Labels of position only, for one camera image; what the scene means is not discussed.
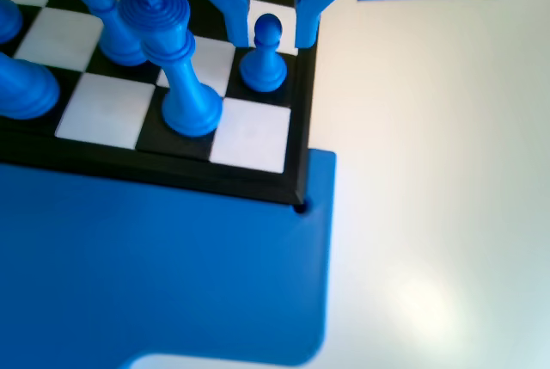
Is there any blue chess queen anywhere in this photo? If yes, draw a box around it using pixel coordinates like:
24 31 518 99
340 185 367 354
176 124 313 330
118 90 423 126
118 0 224 138

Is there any blue chess pawn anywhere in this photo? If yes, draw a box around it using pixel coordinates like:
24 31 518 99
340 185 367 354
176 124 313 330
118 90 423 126
88 0 150 67
239 13 288 93

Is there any blue base plate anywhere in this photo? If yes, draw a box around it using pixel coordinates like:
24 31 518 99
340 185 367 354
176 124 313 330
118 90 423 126
0 149 337 369

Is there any blue chess knight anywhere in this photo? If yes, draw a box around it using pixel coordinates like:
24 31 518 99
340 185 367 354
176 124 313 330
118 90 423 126
0 0 23 46

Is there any blue chess rook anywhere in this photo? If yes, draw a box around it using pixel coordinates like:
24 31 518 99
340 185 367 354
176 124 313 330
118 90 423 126
0 52 61 120

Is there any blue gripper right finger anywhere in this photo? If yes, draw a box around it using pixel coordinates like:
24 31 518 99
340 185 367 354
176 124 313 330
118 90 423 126
295 0 550 50

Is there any black and white chessboard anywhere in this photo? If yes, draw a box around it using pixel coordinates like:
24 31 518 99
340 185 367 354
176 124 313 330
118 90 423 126
0 0 320 207

